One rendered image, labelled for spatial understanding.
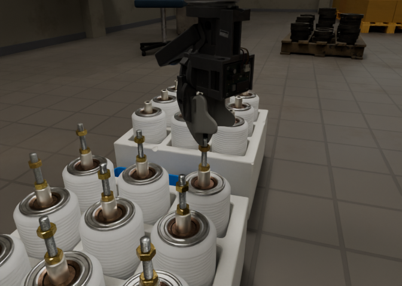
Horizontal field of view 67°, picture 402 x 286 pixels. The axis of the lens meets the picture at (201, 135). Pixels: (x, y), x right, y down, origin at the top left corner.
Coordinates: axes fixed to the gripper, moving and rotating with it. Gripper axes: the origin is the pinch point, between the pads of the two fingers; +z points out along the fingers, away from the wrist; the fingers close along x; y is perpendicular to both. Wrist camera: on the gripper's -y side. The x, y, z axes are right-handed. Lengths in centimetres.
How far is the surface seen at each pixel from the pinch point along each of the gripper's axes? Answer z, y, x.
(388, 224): 34, 23, 48
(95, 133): 34, -85, 21
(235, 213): 16.3, 4.9, 4.5
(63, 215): 9.9, -9.4, -21.0
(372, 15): 9, -127, 489
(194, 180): 9.1, -1.0, -0.6
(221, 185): 9.0, 3.7, 1.3
